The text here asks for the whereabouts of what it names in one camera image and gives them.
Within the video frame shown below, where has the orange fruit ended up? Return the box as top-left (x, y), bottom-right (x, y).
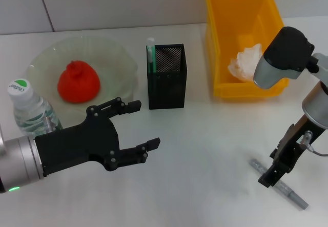
top-left (56, 60), bottom-right (101, 104)

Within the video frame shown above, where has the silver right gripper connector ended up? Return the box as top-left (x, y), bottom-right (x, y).
top-left (299, 131), bottom-right (314, 149)

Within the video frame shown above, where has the clear green-label water bottle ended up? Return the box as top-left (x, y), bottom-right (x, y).
top-left (7, 78), bottom-right (64, 139)

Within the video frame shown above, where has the white paper ball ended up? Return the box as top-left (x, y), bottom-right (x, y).
top-left (227, 43), bottom-right (264, 83)

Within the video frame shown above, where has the translucent glass fruit plate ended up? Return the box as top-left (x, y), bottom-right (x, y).
top-left (25, 35), bottom-right (139, 128)

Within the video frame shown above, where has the black mesh pen holder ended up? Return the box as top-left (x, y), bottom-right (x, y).
top-left (146, 43), bottom-right (188, 110)

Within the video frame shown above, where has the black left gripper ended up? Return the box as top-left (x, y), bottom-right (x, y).
top-left (34, 96), bottom-right (161, 178)

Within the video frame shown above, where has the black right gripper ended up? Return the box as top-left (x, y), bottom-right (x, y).
top-left (257, 113), bottom-right (326, 189)

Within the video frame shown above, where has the yellow plastic bin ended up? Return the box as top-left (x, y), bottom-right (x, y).
top-left (204, 0), bottom-right (292, 98)

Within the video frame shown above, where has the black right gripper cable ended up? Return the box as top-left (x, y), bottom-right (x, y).
top-left (307, 145), bottom-right (328, 158)

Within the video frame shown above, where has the grey glitter pen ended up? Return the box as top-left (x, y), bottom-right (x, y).
top-left (248, 158), bottom-right (309, 209)

